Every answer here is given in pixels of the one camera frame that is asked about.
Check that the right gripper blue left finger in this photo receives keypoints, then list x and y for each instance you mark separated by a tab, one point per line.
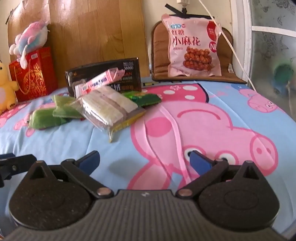
80	170

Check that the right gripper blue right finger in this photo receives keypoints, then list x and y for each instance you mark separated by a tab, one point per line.
210	172

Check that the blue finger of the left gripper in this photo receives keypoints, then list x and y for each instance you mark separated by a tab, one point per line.
7	156
13	166

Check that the light green snack pack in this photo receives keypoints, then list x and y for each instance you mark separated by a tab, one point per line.
63	109
43	118

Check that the clear bag of wafers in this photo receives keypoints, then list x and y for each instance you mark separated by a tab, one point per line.
108	109

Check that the dark green cracker pack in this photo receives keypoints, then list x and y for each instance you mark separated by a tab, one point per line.
143	99

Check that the pink UHA candy box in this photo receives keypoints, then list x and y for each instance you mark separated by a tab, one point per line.
110	76

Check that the peppa pig blue bedsheet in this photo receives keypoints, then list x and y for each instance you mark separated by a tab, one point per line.
220	120

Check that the yellow duck plush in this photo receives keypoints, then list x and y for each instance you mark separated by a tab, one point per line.
8	88

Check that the red gift bag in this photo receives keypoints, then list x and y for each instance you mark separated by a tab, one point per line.
38	79

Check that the black sheep print box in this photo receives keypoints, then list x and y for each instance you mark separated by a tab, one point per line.
130	82

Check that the pink fried dough snack bag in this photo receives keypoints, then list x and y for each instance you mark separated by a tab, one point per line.
192	49

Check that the green blue object behind glass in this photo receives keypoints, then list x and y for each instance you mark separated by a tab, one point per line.
282	76

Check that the pink blue unicorn plush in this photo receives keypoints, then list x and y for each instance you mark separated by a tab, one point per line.
32	38

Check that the brown seat cushion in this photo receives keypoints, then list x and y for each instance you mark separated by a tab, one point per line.
160	61

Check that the wooden headboard panel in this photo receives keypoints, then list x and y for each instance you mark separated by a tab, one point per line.
84	32

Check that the white power strip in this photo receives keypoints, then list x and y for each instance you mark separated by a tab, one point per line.
183	2

